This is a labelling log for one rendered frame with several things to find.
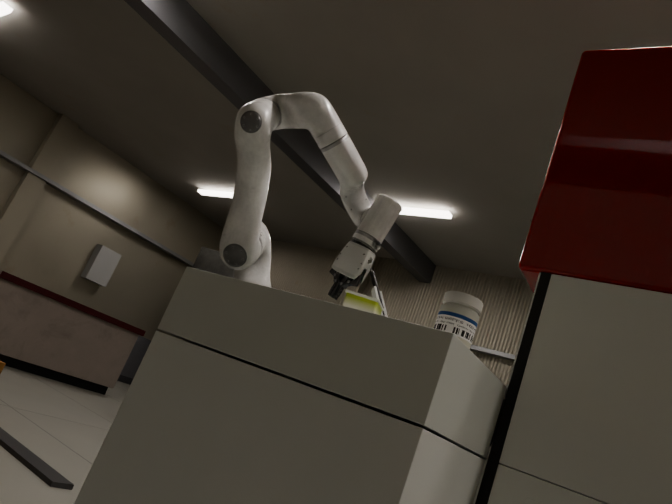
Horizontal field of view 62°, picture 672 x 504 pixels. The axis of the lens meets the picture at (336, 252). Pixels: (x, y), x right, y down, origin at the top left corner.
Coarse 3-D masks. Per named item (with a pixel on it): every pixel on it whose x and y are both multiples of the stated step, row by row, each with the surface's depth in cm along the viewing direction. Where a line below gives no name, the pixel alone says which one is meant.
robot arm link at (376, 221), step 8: (376, 200) 164; (384, 200) 162; (392, 200) 162; (368, 208) 170; (376, 208) 162; (384, 208) 162; (392, 208) 162; (400, 208) 164; (368, 216) 163; (376, 216) 162; (384, 216) 162; (392, 216) 163; (360, 224) 164; (368, 224) 161; (376, 224) 161; (384, 224) 162; (392, 224) 164; (368, 232) 161; (376, 232) 161; (384, 232) 162
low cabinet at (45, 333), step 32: (0, 288) 622; (32, 288) 644; (0, 320) 626; (32, 320) 653; (64, 320) 683; (96, 320) 715; (0, 352) 630; (32, 352) 658; (64, 352) 688; (96, 352) 721; (128, 352) 757; (96, 384) 730
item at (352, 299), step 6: (348, 294) 116; (354, 294) 115; (360, 294) 115; (348, 300) 115; (354, 300) 115; (360, 300) 115; (366, 300) 114; (372, 300) 114; (378, 300) 114; (348, 306) 115; (354, 306) 114; (360, 306) 114; (366, 306) 114; (372, 306) 114; (378, 306) 115; (372, 312) 113; (378, 312) 117
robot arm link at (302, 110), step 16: (272, 96) 163; (288, 96) 156; (304, 96) 153; (320, 96) 154; (288, 112) 157; (304, 112) 153; (320, 112) 153; (288, 128) 165; (304, 128) 158; (320, 128) 154; (336, 128) 154; (320, 144) 156
